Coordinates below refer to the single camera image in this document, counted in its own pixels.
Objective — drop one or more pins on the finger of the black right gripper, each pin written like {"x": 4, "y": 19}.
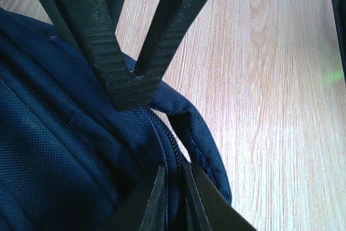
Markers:
{"x": 86, "y": 26}
{"x": 170, "y": 23}

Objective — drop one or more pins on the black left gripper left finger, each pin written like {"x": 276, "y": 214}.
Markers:
{"x": 144, "y": 208}

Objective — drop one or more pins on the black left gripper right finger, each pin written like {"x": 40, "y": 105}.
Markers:
{"x": 206, "y": 208}

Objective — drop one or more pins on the navy blue student backpack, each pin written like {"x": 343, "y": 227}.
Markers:
{"x": 68, "y": 157}

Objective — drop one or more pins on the black aluminium frame rail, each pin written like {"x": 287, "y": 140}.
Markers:
{"x": 339, "y": 15}

